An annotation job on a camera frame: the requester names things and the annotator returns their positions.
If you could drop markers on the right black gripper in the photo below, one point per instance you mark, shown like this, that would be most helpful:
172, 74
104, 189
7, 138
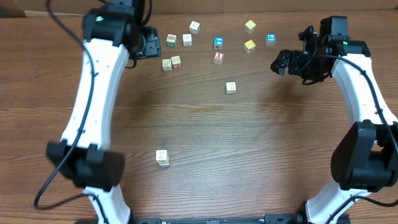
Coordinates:
292, 62

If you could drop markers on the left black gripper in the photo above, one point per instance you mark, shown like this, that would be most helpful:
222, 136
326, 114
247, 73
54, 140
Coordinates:
152, 42

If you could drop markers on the wooden block elephant picture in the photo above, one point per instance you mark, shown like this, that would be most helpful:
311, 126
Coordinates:
167, 64

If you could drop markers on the wooden block letter X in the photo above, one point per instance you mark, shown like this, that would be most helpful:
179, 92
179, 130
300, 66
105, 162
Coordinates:
160, 153

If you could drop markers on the wooden block yellow side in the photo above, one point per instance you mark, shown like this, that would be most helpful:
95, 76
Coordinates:
165, 163

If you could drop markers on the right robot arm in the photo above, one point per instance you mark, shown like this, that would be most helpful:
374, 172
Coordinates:
365, 161

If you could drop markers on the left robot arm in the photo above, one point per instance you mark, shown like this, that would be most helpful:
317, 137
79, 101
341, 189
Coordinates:
113, 35

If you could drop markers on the green side wooden block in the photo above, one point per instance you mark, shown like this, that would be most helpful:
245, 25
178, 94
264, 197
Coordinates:
171, 40

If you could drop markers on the wooden block red side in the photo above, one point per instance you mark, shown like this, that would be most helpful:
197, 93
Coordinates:
176, 62

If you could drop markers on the plain wooden block upper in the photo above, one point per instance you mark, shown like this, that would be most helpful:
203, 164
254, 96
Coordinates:
187, 40

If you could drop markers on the plain wooden block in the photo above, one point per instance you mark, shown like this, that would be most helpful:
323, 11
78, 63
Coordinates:
230, 88
187, 40

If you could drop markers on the wooden block top centre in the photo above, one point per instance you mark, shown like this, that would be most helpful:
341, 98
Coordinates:
194, 27

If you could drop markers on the blue top block right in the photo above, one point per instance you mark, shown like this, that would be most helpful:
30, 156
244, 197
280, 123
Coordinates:
270, 39

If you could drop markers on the blue top block centre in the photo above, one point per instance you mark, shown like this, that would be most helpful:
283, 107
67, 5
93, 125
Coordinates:
218, 43

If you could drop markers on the yellow top block lower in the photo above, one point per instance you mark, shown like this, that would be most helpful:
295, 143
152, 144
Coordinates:
249, 46

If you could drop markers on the red letter wooden block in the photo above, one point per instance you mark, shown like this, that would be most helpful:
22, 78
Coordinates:
218, 58

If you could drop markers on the yellow top block upper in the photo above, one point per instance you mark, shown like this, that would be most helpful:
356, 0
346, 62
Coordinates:
249, 26

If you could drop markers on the cardboard sheet at back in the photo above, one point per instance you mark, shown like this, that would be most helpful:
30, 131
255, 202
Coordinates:
212, 6

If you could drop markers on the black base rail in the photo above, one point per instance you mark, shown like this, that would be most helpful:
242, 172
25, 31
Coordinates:
211, 221

